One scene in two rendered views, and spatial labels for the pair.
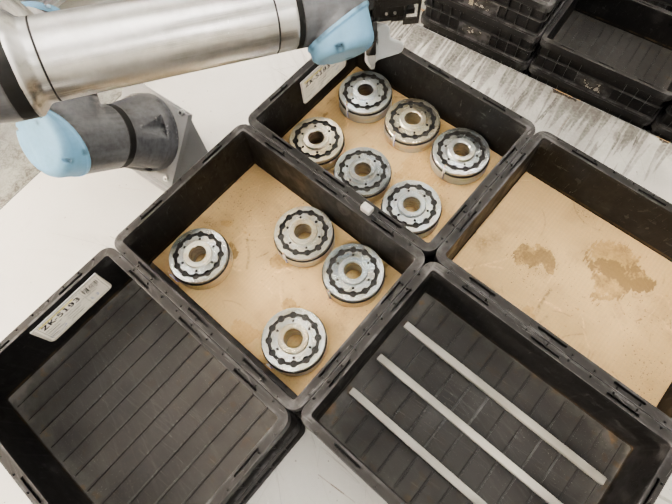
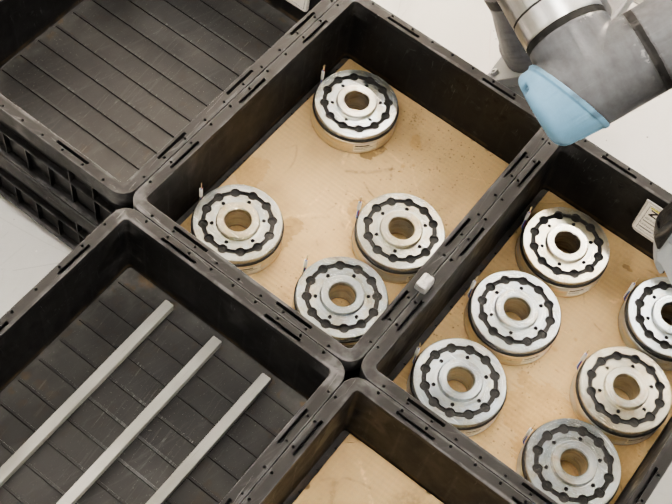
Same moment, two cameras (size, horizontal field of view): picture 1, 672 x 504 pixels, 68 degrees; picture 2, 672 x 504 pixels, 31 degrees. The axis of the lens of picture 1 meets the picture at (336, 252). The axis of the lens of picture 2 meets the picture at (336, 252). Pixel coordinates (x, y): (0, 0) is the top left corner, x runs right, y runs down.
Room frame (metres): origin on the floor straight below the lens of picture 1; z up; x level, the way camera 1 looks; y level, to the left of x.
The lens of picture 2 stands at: (0.04, -0.60, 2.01)
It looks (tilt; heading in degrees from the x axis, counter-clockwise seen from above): 59 degrees down; 68
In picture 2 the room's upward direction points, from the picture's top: 12 degrees clockwise
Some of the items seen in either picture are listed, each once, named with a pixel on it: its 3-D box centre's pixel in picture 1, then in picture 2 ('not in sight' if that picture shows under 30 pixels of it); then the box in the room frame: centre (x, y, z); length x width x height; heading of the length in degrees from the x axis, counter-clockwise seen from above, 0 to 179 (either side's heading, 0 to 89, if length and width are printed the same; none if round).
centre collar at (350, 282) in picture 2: (353, 270); (342, 295); (0.29, -0.02, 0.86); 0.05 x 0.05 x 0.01
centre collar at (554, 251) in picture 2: (316, 138); (566, 243); (0.55, 0.01, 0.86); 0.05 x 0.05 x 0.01
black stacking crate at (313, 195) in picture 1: (272, 264); (346, 191); (0.32, 0.11, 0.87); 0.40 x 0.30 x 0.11; 42
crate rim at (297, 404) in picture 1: (266, 252); (351, 165); (0.32, 0.11, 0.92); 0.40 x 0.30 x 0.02; 42
